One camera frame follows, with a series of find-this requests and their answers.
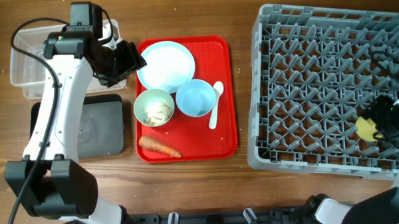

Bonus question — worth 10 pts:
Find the yellow plastic cup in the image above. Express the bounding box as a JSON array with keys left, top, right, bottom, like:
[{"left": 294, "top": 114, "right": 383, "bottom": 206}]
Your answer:
[{"left": 356, "top": 117, "right": 383, "bottom": 142}]

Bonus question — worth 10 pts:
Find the light blue bowl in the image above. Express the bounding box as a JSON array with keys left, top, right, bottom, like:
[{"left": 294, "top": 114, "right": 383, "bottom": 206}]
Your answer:
[{"left": 176, "top": 79, "right": 216, "bottom": 118}]

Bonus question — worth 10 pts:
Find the white plastic spoon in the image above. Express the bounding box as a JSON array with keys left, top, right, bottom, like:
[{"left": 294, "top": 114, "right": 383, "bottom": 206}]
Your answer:
[{"left": 209, "top": 80, "right": 224, "bottom": 130}]

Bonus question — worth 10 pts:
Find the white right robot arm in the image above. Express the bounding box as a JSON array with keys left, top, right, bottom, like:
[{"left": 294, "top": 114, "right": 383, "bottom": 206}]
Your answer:
[{"left": 314, "top": 96, "right": 399, "bottom": 224}]

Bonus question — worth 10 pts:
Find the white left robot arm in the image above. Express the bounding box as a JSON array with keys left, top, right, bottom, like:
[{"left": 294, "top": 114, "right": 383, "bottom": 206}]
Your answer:
[{"left": 4, "top": 1, "right": 146, "bottom": 224}]

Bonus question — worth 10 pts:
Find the grey dishwasher rack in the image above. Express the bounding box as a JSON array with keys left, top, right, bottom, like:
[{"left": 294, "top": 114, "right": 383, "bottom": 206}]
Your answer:
[{"left": 247, "top": 4, "right": 399, "bottom": 181}]

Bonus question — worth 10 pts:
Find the light blue plate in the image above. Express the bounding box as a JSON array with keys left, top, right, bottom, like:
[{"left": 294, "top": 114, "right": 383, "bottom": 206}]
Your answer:
[{"left": 137, "top": 41, "right": 196, "bottom": 94}]

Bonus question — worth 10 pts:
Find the green bowl with food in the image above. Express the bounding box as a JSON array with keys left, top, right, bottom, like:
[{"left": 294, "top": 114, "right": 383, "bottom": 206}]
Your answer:
[{"left": 134, "top": 89, "right": 176, "bottom": 127}]

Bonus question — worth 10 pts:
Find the black tray bin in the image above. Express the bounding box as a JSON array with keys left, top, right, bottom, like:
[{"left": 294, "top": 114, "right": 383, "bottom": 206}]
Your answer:
[{"left": 23, "top": 94, "right": 124, "bottom": 163}]

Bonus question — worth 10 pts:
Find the clear plastic bin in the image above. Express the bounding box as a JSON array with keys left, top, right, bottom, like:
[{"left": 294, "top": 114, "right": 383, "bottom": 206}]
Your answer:
[{"left": 8, "top": 18, "right": 128, "bottom": 100}]

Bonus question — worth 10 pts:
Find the orange carrot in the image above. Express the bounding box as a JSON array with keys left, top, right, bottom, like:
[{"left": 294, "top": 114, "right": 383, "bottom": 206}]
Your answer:
[{"left": 138, "top": 136, "right": 182, "bottom": 158}]

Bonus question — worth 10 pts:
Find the red plastic tray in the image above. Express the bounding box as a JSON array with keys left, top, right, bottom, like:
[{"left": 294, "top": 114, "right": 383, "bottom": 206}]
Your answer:
[{"left": 135, "top": 35, "right": 238, "bottom": 164}]

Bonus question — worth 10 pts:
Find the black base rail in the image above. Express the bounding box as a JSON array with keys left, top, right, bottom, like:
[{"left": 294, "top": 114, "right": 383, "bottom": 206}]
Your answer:
[{"left": 66, "top": 203, "right": 321, "bottom": 224}]

